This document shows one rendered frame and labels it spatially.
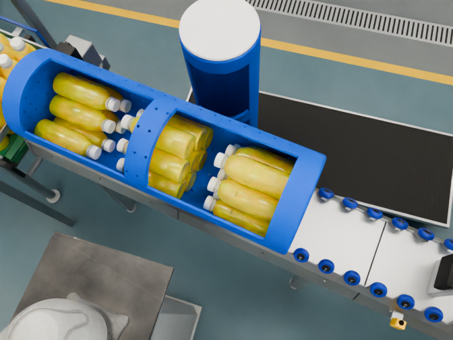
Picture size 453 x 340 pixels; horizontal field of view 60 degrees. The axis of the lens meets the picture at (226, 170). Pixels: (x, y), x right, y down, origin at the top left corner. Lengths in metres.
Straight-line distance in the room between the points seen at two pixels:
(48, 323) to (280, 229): 0.53
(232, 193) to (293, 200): 0.17
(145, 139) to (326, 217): 0.59
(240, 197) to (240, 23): 0.66
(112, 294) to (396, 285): 0.79
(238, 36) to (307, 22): 1.47
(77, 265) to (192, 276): 1.03
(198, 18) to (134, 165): 0.63
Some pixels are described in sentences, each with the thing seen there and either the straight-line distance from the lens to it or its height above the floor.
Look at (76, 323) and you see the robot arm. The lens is 0.93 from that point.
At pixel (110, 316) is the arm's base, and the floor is 1.04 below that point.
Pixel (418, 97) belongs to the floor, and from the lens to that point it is 2.65.
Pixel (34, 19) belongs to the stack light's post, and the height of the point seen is 0.86.
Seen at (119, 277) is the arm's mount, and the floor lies 1.01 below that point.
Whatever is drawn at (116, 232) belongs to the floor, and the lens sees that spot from 2.26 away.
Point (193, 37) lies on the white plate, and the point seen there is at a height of 1.04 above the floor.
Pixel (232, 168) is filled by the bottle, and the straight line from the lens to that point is 0.98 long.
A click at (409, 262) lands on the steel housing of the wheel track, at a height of 0.93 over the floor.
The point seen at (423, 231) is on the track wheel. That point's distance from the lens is 1.25.
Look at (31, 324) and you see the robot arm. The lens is 0.91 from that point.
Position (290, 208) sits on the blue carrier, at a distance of 0.92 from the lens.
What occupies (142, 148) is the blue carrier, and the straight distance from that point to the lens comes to 1.00.
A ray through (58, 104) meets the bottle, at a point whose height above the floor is 1.10.
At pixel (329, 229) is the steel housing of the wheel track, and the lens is 1.22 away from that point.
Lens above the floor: 2.10
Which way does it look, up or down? 69 degrees down
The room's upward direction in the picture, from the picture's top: 9 degrees counter-clockwise
